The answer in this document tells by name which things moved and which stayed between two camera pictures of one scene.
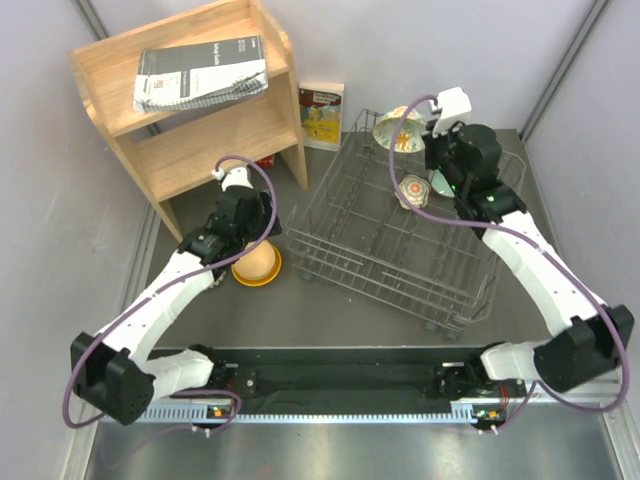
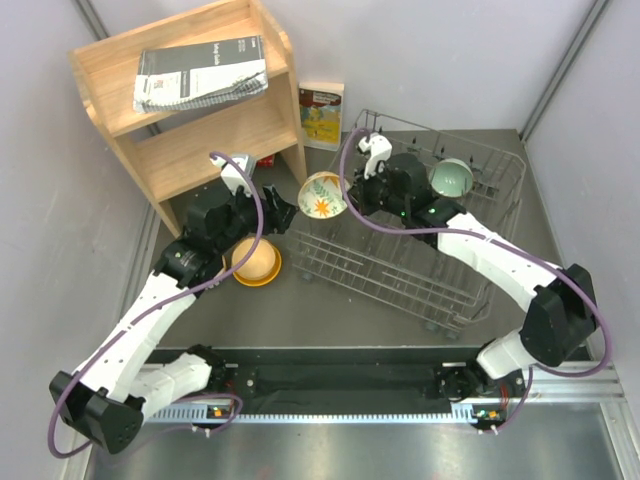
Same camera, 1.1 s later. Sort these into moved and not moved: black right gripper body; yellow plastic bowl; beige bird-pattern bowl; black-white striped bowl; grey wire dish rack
Moved: black right gripper body
Not moved: grey wire dish rack; black-white striped bowl; beige bird-pattern bowl; yellow plastic bowl
